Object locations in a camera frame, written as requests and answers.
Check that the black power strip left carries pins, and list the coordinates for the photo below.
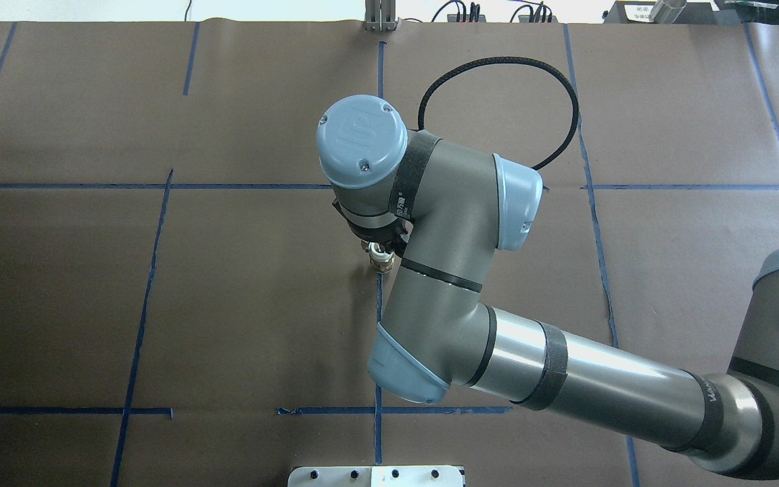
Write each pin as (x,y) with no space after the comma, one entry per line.
(466,12)

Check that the black box with metal cylinder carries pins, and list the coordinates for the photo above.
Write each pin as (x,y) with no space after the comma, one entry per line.
(659,12)

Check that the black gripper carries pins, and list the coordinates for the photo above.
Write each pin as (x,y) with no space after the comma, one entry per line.
(381,260)

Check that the brown paper table cover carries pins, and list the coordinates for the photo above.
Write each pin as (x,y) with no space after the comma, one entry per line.
(180,304)

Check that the chrome tee pipe fitting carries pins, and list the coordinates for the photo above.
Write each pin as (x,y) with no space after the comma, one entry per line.
(376,251)

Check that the aluminium frame post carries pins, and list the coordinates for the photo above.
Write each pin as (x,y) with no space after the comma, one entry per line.
(380,16)

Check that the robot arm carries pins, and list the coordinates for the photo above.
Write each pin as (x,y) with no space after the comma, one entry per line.
(446,210)

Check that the white PPR brass valve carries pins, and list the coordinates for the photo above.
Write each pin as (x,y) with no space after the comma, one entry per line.
(382,262)

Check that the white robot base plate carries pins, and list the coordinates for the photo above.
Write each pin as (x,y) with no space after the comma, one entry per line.
(378,475)

